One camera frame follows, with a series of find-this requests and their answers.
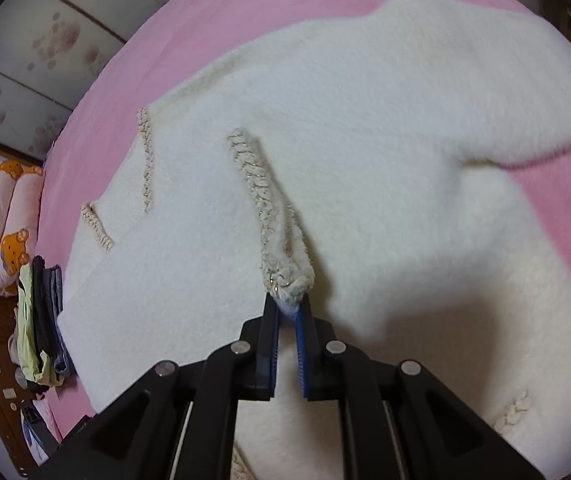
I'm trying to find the white fuzzy cardigan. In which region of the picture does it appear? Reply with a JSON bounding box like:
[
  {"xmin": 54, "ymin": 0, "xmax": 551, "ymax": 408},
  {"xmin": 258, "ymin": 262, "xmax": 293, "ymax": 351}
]
[{"xmin": 54, "ymin": 0, "xmax": 571, "ymax": 480}]

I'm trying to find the blue grey folded garment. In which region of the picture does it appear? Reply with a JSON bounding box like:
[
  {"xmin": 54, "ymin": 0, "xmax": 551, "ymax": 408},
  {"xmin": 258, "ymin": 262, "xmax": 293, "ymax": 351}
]
[{"xmin": 44, "ymin": 266, "xmax": 76, "ymax": 378}]

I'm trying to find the black folded garment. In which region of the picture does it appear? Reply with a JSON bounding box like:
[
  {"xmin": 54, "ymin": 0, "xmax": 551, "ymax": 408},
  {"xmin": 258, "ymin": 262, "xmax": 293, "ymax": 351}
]
[{"xmin": 31, "ymin": 256, "xmax": 58, "ymax": 387}]

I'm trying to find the green folded garment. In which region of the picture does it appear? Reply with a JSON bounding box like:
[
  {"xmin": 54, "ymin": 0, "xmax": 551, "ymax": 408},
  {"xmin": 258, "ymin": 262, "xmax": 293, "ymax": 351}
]
[{"xmin": 17, "ymin": 263, "xmax": 64, "ymax": 387}]

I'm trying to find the white small pillow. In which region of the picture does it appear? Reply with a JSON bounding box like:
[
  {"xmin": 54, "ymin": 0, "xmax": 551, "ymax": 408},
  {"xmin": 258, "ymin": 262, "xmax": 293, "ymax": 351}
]
[{"xmin": 20, "ymin": 414, "xmax": 49, "ymax": 466}]

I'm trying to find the pink bear print quilt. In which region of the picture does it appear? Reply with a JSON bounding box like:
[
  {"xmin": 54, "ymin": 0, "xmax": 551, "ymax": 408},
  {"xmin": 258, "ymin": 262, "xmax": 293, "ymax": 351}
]
[{"xmin": 0, "ymin": 159, "xmax": 46, "ymax": 297}]

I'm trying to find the floral wardrobe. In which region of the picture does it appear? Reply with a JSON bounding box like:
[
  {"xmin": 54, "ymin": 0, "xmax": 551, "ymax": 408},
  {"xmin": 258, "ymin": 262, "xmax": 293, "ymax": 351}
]
[{"xmin": 0, "ymin": 0, "xmax": 170, "ymax": 159}]

